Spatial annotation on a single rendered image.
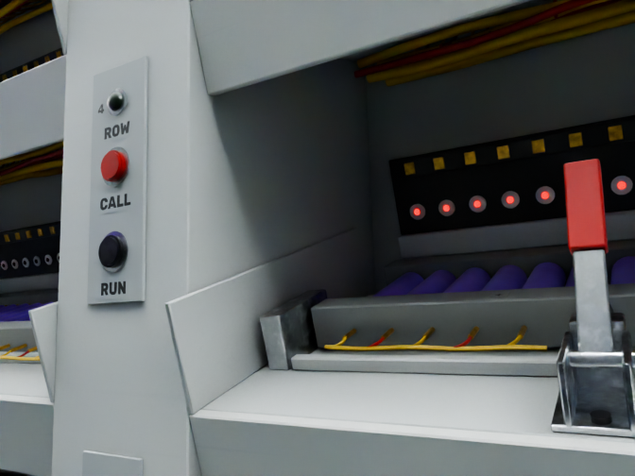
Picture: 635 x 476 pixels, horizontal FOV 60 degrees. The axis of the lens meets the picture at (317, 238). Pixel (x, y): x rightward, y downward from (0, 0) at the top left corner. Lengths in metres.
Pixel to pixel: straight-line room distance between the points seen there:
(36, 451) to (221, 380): 0.13
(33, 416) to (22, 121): 0.18
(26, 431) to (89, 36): 0.22
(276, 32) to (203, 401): 0.17
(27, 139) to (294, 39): 0.20
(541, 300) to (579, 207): 0.05
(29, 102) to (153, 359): 0.19
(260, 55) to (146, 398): 0.17
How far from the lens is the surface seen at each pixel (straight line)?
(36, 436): 0.35
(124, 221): 0.28
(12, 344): 0.46
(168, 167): 0.27
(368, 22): 0.24
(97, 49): 0.34
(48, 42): 0.79
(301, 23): 0.26
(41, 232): 0.65
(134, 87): 0.30
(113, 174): 0.29
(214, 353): 0.26
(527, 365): 0.23
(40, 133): 0.38
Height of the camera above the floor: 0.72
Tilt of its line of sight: 8 degrees up
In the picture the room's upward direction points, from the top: 2 degrees counter-clockwise
